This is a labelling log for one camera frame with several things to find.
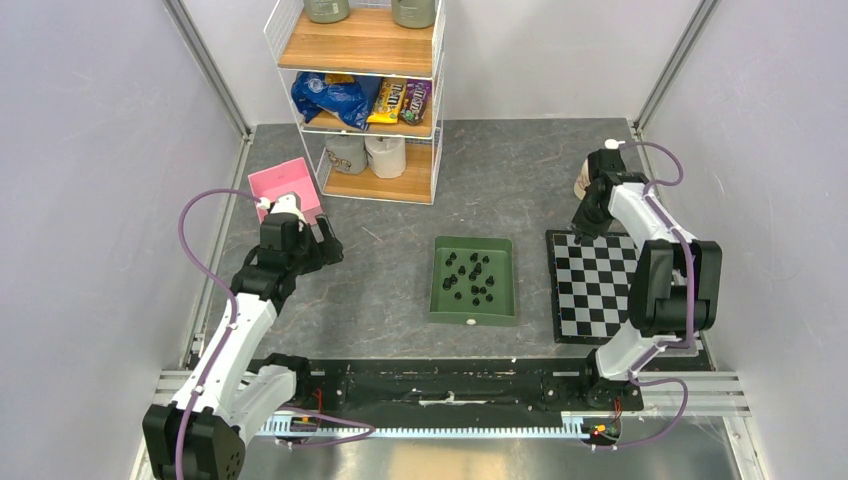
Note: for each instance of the black and white chessboard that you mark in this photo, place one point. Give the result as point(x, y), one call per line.
point(590, 286)

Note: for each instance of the green jar left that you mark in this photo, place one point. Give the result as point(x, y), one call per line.
point(326, 11)

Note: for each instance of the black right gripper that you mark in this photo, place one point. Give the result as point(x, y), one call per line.
point(582, 225)

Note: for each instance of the blue snack bag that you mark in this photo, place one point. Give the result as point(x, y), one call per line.
point(349, 98)

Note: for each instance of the white wire wooden shelf rack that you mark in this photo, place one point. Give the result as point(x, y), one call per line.
point(367, 43)

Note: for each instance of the cream soap pump bottle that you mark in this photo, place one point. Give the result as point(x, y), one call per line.
point(583, 180)

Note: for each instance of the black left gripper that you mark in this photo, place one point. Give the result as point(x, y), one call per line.
point(324, 253)

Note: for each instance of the white toilet paper roll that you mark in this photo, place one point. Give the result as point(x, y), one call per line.
point(386, 156)

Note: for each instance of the green jar right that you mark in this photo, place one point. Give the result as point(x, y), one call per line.
point(414, 14)

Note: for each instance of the pink plastic box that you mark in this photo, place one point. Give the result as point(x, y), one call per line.
point(293, 176)

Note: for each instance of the green jar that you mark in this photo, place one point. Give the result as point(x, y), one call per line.
point(326, 11)
point(414, 14)

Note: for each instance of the green plastic tray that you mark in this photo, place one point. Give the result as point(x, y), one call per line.
point(444, 308)

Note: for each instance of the grey patterned mug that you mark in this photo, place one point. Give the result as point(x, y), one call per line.
point(347, 153)

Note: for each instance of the brown candy bag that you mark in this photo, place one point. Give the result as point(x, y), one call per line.
point(416, 97)

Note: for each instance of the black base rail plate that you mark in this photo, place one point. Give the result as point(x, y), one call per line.
point(396, 390)

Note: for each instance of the yellow candy bag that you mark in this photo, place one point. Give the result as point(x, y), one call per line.
point(387, 106)

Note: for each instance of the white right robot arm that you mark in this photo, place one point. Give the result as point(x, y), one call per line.
point(674, 291)

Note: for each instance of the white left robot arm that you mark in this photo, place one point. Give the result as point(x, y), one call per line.
point(203, 432)

